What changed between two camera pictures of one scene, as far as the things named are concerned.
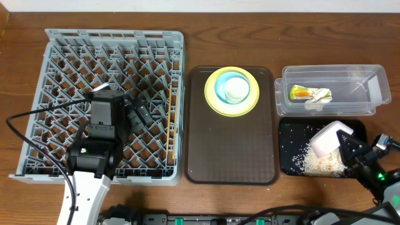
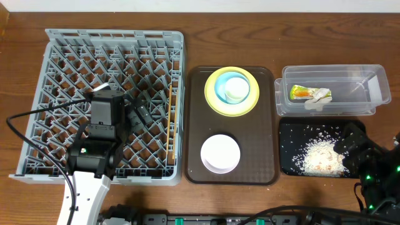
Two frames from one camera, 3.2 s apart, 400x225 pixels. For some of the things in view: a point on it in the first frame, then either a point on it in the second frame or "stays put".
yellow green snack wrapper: [300, 92] stays put
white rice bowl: [327, 140] -> [220, 154]
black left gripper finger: [144, 115] stays put
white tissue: [319, 99] stays put
